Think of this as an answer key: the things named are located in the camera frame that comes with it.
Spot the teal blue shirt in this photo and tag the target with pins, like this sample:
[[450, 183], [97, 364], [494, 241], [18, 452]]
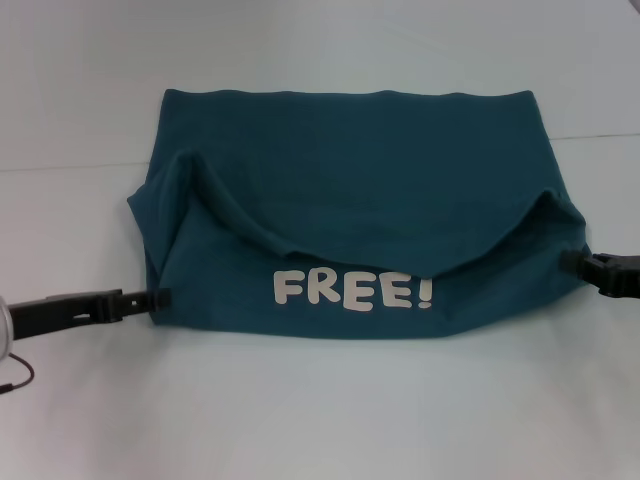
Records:
[[360, 225]]

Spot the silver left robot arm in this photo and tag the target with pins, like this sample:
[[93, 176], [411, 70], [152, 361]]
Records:
[[6, 330]]

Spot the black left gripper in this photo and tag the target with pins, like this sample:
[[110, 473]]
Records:
[[55, 312]]

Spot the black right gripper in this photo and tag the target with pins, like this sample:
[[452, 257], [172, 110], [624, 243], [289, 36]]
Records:
[[620, 275]]

